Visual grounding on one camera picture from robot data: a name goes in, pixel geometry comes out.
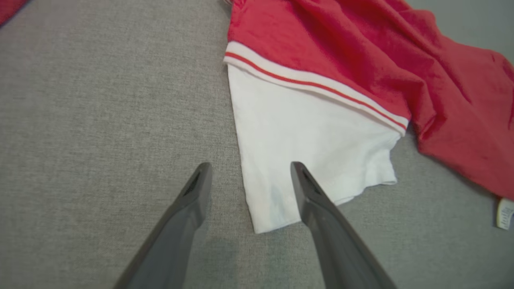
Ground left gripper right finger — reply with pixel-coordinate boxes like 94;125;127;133
290;161;398;289

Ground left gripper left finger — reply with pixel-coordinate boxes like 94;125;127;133
114;162;212;289

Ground red white basketball jersey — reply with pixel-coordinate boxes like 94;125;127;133
223;0;514;234

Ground red shorts with white trim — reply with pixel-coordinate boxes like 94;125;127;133
0;0;31;26

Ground grey fabric sofa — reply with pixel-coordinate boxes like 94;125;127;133
0;0;514;289

